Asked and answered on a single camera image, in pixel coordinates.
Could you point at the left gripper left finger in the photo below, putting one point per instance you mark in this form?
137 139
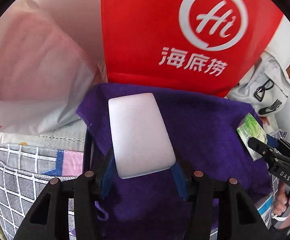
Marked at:
48 217

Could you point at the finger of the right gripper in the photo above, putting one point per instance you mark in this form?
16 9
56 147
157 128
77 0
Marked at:
267 151
279 144

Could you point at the green pocket tissue pack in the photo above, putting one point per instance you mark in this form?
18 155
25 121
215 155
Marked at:
249 127

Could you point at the white sponge block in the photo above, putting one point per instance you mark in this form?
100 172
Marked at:
140 140

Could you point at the person's right hand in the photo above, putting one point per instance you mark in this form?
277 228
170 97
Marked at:
282 202

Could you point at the blue tissue pack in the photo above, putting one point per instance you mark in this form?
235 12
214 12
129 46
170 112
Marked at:
264 207

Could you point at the grey Nike waist bag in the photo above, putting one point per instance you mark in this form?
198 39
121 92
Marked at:
265 87

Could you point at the grey checkered cloth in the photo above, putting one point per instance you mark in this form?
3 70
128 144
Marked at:
24 172

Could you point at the purple towel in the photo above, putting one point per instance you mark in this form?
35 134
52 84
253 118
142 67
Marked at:
203 131

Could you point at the patterned bed sheet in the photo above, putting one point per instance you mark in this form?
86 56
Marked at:
69 137

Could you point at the red paper shopping bag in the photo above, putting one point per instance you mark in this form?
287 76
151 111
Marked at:
203 46

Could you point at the white Miniso plastic bag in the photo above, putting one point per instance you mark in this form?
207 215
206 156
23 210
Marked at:
44 73

